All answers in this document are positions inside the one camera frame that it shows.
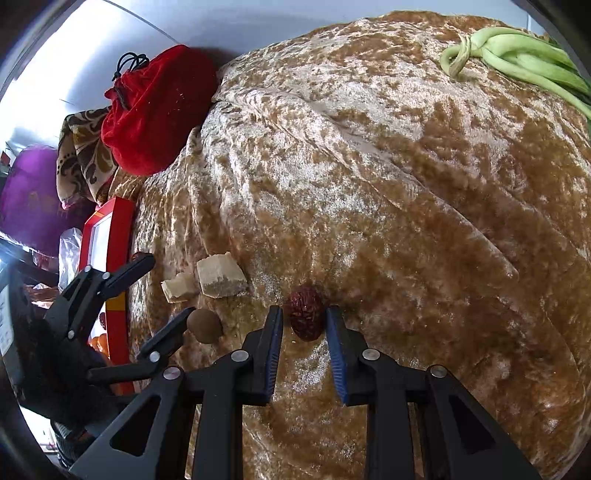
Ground round brown longan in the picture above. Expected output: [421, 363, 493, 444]
[186, 309, 223, 344]

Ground small beige yam chunk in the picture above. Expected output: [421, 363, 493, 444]
[160, 272, 199, 304]

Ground dried red jujube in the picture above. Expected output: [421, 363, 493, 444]
[283, 285, 327, 342]

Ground large beige yam chunk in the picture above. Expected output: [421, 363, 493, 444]
[197, 252, 247, 299]

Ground clear plastic bag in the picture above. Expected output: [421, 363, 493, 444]
[58, 228, 82, 292]

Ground red box white inside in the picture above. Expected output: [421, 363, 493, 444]
[78, 196, 139, 397]

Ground purple fabric bag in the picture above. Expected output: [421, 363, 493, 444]
[1, 146, 95, 257]

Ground patterned beige brown cloth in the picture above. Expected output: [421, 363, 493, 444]
[56, 107, 118, 210]

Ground brown velvet table cloth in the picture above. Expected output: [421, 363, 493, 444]
[110, 12, 590, 479]

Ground green long beans bunch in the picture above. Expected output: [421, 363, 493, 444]
[440, 27, 590, 117]

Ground red velvet drawstring bag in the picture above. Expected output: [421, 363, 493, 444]
[101, 45, 218, 176]

